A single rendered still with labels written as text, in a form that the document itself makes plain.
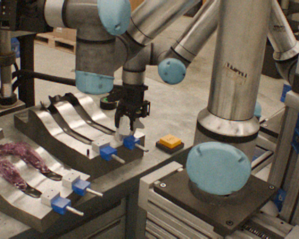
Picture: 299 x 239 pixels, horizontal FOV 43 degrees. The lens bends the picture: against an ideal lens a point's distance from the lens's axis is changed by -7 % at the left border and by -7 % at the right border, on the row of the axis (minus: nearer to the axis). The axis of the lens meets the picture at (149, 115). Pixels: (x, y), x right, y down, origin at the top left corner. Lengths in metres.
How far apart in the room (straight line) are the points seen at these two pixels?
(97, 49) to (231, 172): 0.32
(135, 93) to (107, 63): 0.56
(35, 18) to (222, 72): 0.37
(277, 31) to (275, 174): 0.48
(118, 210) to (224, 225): 0.75
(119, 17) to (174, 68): 0.45
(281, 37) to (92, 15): 0.77
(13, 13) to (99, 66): 0.21
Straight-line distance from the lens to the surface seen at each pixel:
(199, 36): 1.12
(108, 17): 0.70
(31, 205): 1.17
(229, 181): 0.72
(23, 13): 0.82
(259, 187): 1.00
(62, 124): 1.52
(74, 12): 0.73
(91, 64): 0.74
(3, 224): 1.20
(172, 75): 1.13
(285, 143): 1.05
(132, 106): 1.30
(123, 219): 1.60
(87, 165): 1.34
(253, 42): 0.65
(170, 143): 1.54
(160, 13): 0.80
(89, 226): 1.47
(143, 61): 1.27
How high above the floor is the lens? 1.58
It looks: 25 degrees down
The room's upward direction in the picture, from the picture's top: 5 degrees clockwise
